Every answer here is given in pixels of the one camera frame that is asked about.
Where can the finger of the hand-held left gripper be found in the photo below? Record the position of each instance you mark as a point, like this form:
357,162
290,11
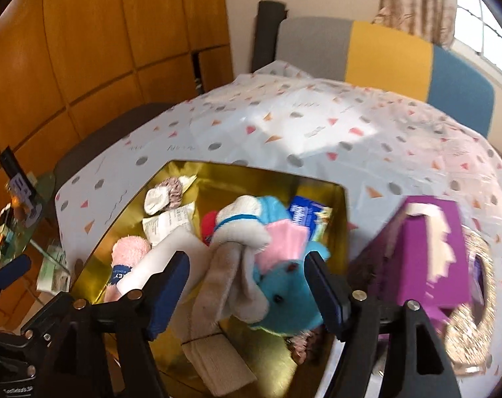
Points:
12,271

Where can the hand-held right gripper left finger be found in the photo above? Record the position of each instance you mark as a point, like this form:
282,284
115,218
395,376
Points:
172,290

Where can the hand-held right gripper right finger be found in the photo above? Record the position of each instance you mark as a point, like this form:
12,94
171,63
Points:
325,294

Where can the white sponge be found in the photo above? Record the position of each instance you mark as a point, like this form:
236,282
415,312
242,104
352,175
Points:
168,253

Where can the blue plush elephant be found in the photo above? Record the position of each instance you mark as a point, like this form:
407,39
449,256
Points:
284,294

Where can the brown scrunchie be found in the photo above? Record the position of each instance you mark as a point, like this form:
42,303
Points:
302,342

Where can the pink fuzzy sock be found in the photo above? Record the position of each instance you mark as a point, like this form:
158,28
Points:
130,253

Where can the white printed packet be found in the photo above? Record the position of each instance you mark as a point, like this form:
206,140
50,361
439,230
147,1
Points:
168,224

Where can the white glove with blue stripe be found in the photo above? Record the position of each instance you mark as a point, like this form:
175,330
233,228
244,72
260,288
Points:
234,265

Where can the red plush strawberry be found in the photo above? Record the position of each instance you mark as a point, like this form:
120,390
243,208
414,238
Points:
208,224

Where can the blue tissue pack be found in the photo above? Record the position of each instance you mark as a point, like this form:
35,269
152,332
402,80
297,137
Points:
304,211

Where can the small white sock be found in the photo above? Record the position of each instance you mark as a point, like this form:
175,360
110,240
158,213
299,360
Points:
155,201

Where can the pink satin scrunchie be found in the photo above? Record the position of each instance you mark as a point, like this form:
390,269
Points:
174,188

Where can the gold storage box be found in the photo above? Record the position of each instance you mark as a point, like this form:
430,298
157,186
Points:
255,186

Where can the purple carton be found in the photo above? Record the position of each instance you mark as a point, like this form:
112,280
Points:
416,257

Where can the ornate gold tissue box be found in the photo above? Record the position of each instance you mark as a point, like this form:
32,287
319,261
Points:
478,340

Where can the wooden wardrobe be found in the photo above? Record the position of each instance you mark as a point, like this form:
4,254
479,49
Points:
89,49

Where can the grey yellow blue sofa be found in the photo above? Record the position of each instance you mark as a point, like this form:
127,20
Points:
383,58

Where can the beige patterned curtain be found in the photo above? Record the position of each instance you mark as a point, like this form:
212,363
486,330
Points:
416,0

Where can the barred window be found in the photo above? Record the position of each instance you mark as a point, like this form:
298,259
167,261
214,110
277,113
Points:
487,29

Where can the black padded post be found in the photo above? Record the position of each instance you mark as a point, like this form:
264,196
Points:
267,33

